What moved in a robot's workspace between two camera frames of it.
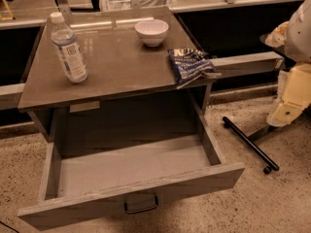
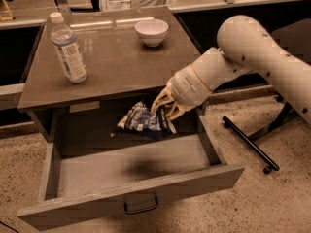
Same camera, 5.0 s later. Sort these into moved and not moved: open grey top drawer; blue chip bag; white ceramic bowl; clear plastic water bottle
Moved: blue chip bag
Not moved: clear plastic water bottle; white ceramic bowl; open grey top drawer
